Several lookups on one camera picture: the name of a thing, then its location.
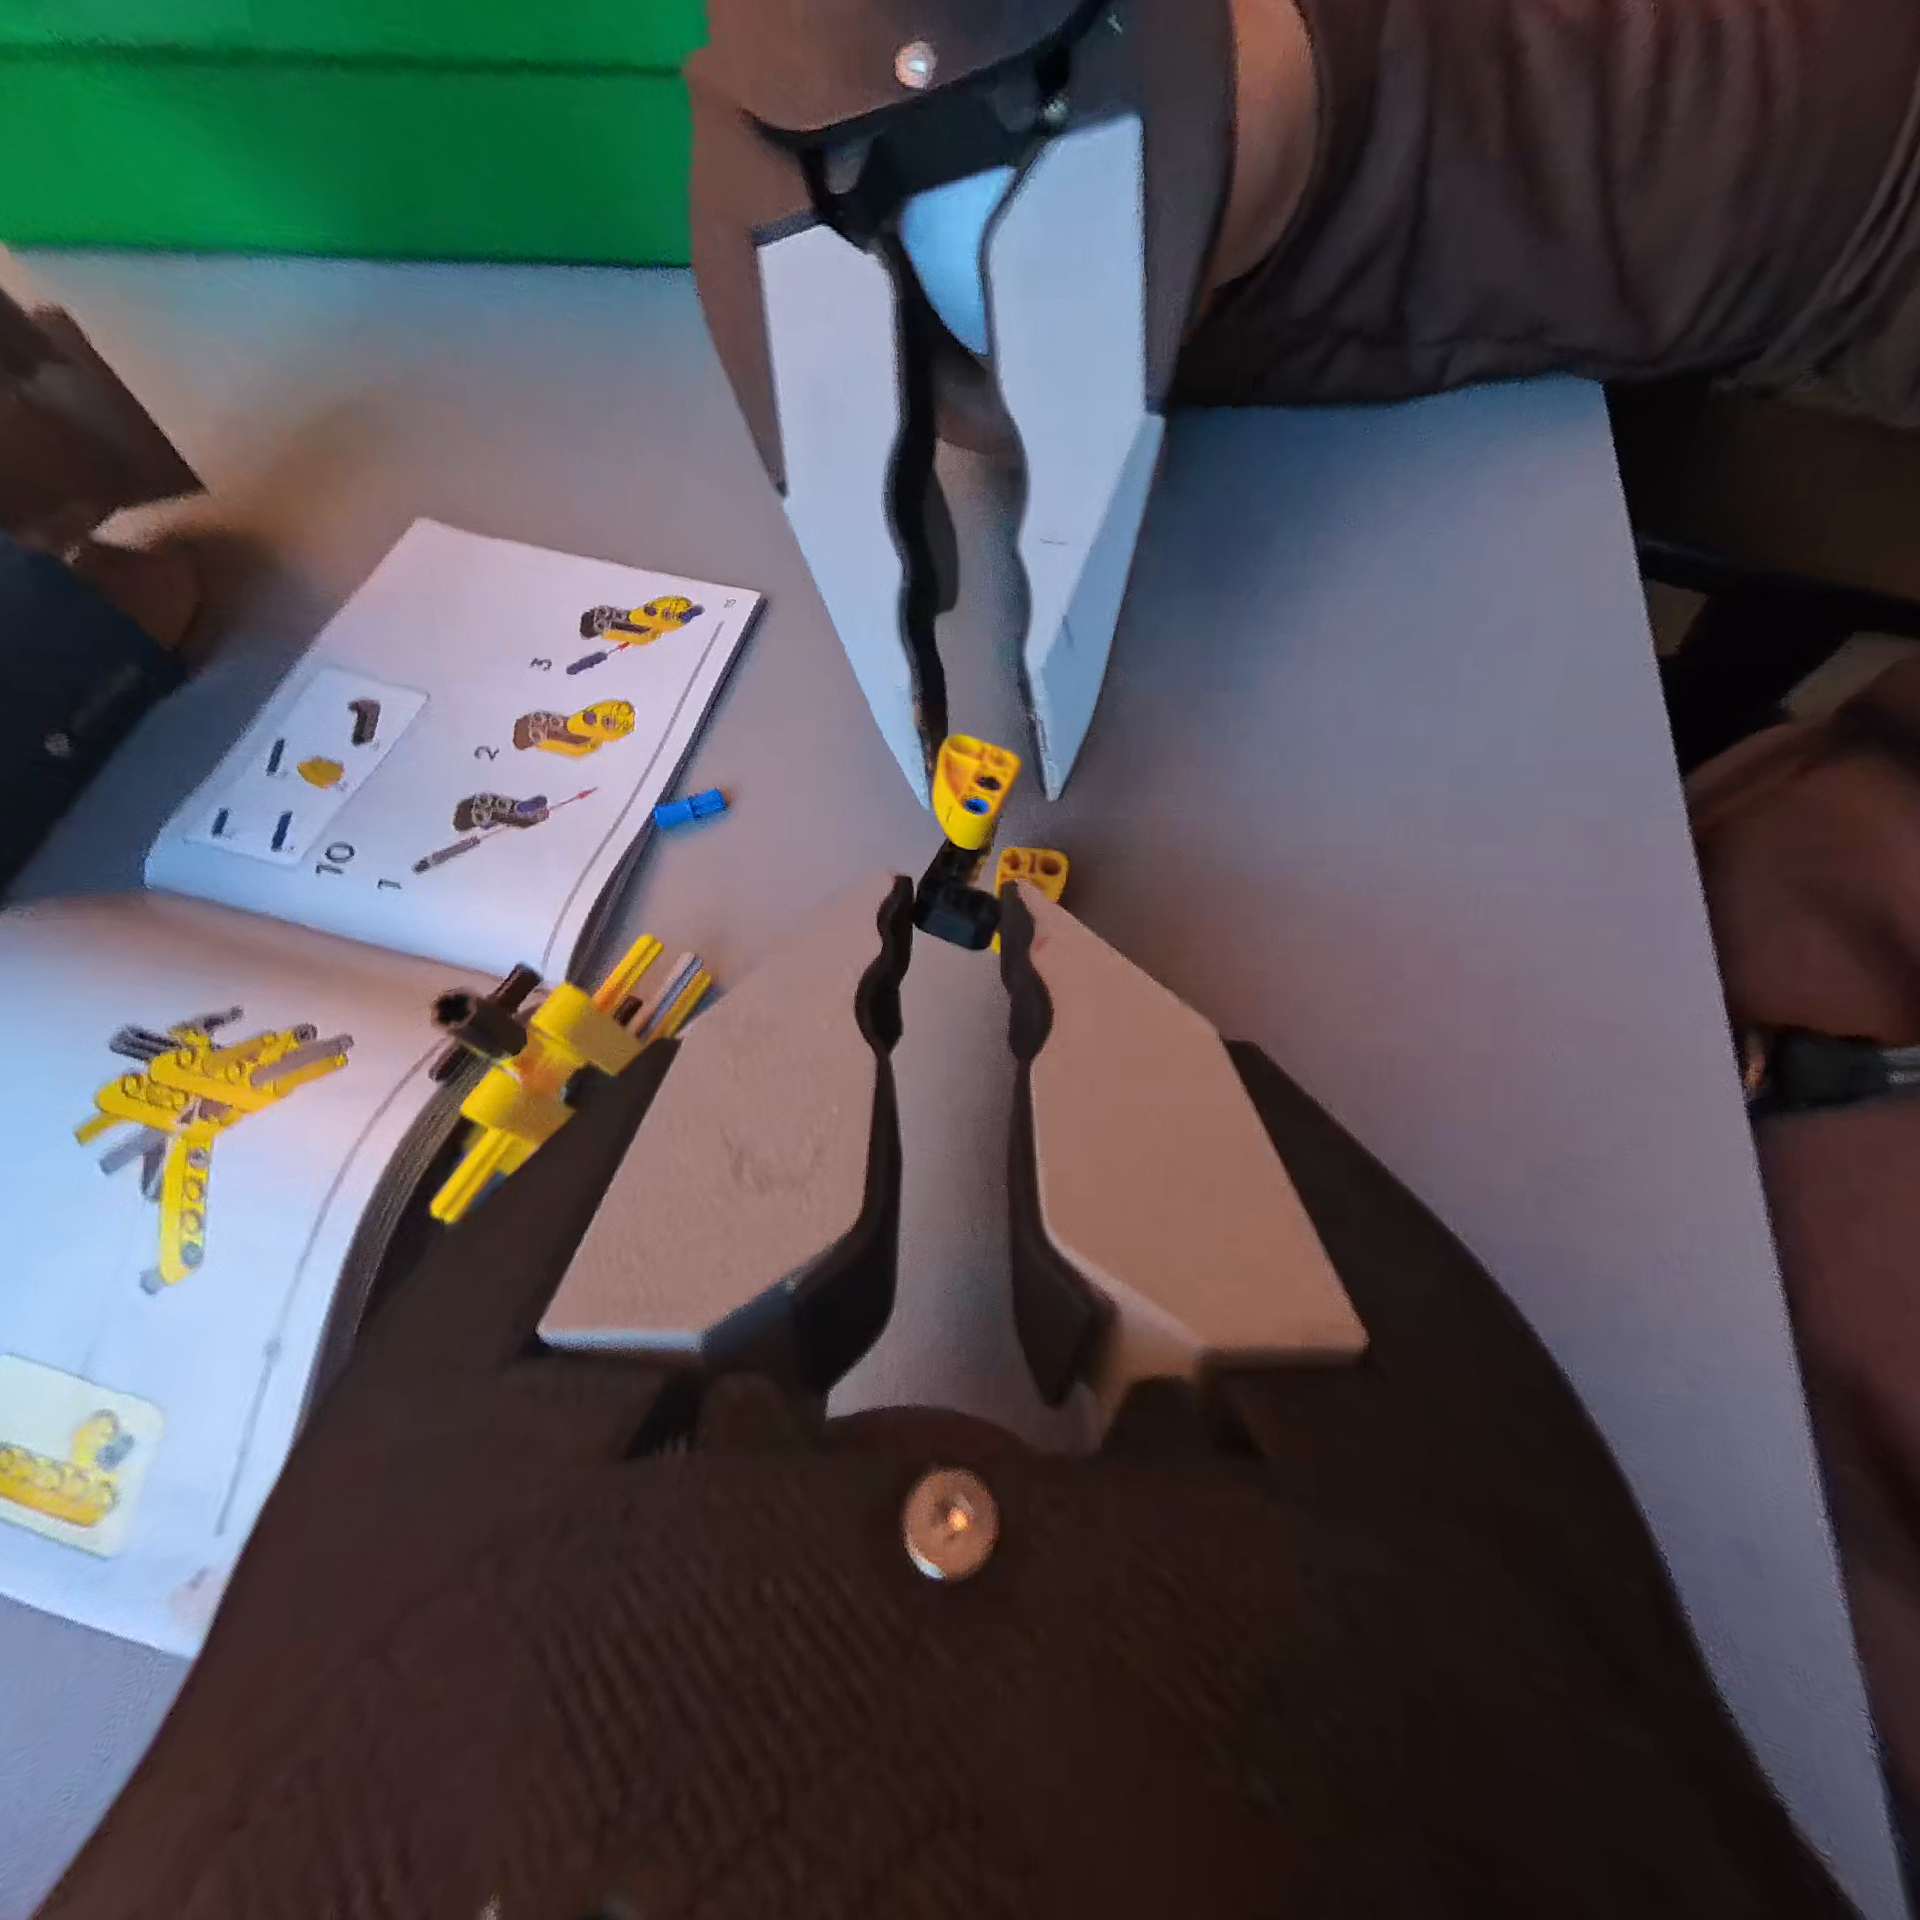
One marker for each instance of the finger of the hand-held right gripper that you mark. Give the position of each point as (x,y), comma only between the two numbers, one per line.
(833,436)
(1089,375)

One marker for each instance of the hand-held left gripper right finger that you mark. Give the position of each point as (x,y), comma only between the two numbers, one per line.
(1154,1155)

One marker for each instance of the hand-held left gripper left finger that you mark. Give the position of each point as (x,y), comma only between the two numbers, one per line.
(735,1142)

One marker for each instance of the black lego connector piece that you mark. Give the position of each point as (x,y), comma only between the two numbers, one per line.
(954,908)

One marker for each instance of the yellow curved lego piece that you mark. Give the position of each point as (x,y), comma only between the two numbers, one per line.
(968,774)

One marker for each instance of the person's right forearm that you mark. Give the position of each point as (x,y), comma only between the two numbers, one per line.
(1271,137)

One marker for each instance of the yellow and black lego assembly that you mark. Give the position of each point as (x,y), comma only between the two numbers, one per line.
(563,1036)

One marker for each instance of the small yellow lego piece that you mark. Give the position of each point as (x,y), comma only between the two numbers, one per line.
(1035,869)

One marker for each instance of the blue lego pin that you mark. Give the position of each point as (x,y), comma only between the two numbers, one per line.
(690,811)

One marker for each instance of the lego instruction booklet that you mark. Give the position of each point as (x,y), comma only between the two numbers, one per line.
(450,676)

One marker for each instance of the green backdrop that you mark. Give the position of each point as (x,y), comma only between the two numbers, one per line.
(329,137)

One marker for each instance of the person's brown shirt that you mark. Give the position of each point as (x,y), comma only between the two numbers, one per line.
(1576,182)

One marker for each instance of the black and silver lever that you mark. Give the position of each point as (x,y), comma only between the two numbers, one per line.
(1838,1068)

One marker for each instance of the dark chair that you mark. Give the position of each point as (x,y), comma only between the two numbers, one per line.
(1770,511)

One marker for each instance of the person's legs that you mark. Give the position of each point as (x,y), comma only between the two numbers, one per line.
(1830,1349)

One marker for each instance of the brown cardboard box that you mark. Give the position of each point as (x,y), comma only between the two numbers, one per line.
(75,436)

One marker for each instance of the dark pouch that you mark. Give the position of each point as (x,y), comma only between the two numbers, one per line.
(67,705)

